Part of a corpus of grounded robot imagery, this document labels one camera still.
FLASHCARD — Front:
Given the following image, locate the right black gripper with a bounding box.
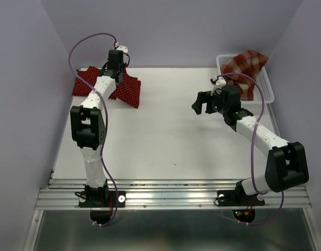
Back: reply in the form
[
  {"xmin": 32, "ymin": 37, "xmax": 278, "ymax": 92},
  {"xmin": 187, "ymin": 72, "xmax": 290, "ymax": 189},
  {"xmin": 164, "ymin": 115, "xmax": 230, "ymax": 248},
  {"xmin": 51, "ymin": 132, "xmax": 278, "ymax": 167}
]
[{"xmin": 190, "ymin": 87, "xmax": 228, "ymax": 115}]

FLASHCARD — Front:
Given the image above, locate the red polka dot skirt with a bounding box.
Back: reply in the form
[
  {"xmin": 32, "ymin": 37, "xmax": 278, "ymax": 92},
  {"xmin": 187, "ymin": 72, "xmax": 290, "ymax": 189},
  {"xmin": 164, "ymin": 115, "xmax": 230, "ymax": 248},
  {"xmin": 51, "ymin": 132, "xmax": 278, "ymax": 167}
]
[
  {"xmin": 71, "ymin": 65, "xmax": 119, "ymax": 100},
  {"xmin": 109, "ymin": 69, "xmax": 141, "ymax": 109}
]

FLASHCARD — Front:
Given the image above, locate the red white plaid skirt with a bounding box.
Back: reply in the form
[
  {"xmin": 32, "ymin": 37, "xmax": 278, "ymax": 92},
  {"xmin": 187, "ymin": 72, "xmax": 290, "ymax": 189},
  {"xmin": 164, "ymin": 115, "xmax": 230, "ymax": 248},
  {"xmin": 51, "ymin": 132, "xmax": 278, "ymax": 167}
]
[{"xmin": 220, "ymin": 50, "xmax": 269, "ymax": 101}]

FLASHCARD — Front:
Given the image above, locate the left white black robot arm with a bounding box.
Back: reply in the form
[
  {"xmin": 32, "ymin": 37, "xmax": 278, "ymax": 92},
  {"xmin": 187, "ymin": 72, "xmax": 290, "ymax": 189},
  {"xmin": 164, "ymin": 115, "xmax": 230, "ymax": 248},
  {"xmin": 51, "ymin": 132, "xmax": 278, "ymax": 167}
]
[{"xmin": 70, "ymin": 49, "xmax": 125, "ymax": 208}]

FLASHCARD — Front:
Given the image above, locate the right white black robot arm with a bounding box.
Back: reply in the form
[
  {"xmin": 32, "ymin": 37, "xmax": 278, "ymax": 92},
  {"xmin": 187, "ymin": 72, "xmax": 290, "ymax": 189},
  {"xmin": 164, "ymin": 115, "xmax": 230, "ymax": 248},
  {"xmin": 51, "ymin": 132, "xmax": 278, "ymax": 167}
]
[{"xmin": 192, "ymin": 85, "xmax": 309, "ymax": 207}]

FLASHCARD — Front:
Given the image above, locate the white plastic basket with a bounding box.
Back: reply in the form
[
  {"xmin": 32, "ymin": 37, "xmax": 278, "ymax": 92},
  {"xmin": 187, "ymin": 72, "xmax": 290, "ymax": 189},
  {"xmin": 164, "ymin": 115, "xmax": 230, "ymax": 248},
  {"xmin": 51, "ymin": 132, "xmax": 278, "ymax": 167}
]
[{"xmin": 216, "ymin": 54, "xmax": 274, "ymax": 105}]

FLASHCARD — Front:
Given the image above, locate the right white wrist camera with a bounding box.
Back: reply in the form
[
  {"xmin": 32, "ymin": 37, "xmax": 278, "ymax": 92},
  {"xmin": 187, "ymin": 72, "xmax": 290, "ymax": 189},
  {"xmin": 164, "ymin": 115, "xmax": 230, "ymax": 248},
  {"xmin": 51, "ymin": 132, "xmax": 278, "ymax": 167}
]
[{"xmin": 210, "ymin": 77, "xmax": 226, "ymax": 95}]

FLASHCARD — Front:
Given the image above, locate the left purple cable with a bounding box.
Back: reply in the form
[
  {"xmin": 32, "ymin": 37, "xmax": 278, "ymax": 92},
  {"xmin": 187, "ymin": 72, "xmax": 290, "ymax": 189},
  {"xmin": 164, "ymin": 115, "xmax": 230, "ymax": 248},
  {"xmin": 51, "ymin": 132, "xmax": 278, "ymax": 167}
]
[{"xmin": 68, "ymin": 32, "xmax": 121, "ymax": 228}]

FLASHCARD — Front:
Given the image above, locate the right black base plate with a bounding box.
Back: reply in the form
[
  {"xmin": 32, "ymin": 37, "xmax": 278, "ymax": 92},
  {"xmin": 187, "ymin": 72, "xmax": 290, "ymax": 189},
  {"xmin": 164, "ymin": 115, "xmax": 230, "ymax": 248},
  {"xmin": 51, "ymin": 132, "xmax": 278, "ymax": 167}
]
[{"xmin": 214, "ymin": 190, "xmax": 265, "ymax": 207}]

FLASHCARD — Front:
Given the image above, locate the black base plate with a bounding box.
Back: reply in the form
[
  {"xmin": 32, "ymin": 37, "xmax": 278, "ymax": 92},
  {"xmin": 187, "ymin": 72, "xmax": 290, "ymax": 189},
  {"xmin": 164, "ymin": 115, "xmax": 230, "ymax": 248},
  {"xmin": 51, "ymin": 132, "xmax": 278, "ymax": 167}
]
[
  {"xmin": 214, "ymin": 190, "xmax": 265, "ymax": 207},
  {"xmin": 75, "ymin": 190, "xmax": 126, "ymax": 208}
]

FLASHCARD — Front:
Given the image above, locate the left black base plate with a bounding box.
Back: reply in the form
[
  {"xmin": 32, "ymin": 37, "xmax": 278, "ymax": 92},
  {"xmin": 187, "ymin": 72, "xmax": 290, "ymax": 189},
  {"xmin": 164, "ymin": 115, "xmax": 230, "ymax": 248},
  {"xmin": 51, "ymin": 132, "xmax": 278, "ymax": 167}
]
[{"xmin": 75, "ymin": 190, "xmax": 126, "ymax": 208}]

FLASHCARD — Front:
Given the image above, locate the aluminium rail frame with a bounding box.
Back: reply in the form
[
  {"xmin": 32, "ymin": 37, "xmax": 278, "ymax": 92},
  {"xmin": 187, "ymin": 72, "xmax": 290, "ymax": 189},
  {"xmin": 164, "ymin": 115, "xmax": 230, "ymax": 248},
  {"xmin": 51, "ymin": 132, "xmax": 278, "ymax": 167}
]
[{"xmin": 24, "ymin": 151, "xmax": 321, "ymax": 251}]

